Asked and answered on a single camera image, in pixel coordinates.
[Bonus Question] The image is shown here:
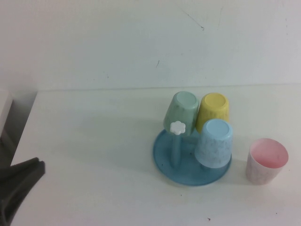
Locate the pink plastic cup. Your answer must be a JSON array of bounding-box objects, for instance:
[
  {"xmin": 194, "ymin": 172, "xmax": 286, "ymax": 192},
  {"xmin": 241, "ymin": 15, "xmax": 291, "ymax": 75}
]
[{"xmin": 245, "ymin": 137, "xmax": 289, "ymax": 186}]

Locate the light blue plastic cup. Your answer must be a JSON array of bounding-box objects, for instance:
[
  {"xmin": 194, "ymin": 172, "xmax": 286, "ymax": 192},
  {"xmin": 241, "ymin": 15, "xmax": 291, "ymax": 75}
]
[{"xmin": 194, "ymin": 118, "xmax": 234, "ymax": 169}]

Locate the blue round cup stand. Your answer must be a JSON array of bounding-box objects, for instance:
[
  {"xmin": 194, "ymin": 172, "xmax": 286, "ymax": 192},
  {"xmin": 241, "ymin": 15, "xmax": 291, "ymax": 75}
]
[{"xmin": 152, "ymin": 121, "xmax": 233, "ymax": 188}]

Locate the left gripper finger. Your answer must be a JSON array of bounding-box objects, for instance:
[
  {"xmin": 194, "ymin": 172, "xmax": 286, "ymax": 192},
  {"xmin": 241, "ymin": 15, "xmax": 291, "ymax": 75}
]
[
  {"xmin": 0, "ymin": 161, "xmax": 46, "ymax": 226},
  {"xmin": 0, "ymin": 157, "xmax": 40, "ymax": 205}
]

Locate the yellow plastic cup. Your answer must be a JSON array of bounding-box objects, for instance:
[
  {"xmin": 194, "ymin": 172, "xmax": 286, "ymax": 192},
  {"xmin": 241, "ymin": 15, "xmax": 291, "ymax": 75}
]
[{"xmin": 195, "ymin": 92, "xmax": 230, "ymax": 134}]

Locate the green plastic cup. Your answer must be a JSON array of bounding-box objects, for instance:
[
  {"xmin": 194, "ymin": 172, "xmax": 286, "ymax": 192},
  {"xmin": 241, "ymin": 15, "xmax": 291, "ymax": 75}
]
[{"xmin": 162, "ymin": 91, "xmax": 200, "ymax": 138}]

